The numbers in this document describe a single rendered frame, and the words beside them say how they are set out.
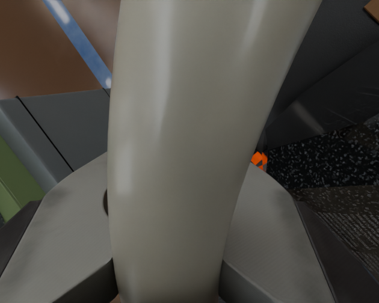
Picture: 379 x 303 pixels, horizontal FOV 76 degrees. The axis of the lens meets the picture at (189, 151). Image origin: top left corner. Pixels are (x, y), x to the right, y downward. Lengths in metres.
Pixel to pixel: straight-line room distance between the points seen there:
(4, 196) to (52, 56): 1.18
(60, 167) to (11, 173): 0.10
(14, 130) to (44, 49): 1.12
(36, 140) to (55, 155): 0.05
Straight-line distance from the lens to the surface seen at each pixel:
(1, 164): 0.68
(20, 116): 0.71
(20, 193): 0.66
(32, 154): 0.67
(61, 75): 1.70
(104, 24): 1.52
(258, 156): 1.27
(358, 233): 0.68
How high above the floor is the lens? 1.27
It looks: 67 degrees down
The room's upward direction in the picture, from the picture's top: 140 degrees counter-clockwise
